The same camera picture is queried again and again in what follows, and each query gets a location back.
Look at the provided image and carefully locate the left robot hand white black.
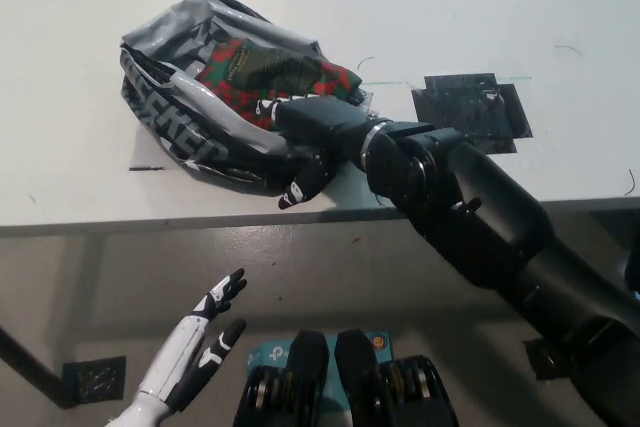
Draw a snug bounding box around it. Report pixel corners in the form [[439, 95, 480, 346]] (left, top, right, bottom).
[[109, 266, 249, 427]]

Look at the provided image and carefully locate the black tape patch on table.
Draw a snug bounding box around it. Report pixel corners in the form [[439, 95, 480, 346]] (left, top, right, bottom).
[[410, 71, 534, 156]]

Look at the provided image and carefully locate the teal router box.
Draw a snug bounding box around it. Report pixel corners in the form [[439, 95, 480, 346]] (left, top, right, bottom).
[[244, 329, 392, 427]]

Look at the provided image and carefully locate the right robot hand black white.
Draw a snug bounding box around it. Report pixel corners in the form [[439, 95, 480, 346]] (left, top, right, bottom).
[[254, 94, 381, 211]]

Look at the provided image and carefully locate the black table leg bar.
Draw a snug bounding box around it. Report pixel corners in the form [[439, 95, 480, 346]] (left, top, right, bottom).
[[0, 324, 69, 408]]

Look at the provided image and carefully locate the left black robot body block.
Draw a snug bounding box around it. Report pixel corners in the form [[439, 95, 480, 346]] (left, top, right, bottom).
[[233, 330, 331, 427]]

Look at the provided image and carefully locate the black robot body block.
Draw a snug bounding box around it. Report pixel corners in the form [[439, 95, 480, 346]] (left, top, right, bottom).
[[233, 330, 331, 427], [334, 329, 459, 427]]

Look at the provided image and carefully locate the right black robot body block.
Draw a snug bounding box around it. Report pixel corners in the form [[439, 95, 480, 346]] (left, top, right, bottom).
[[334, 329, 459, 427]]

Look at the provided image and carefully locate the red green coffee bean bag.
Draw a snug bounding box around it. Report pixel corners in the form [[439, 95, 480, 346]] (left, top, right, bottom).
[[192, 36, 364, 128]]

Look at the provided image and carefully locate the black grey plastic bag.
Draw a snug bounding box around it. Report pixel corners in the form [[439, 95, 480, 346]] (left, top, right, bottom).
[[118, 0, 374, 198]]

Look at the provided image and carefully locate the black floor tape patch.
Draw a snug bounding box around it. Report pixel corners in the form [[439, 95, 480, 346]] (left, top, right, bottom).
[[522, 336, 571, 382], [62, 355, 127, 404]]

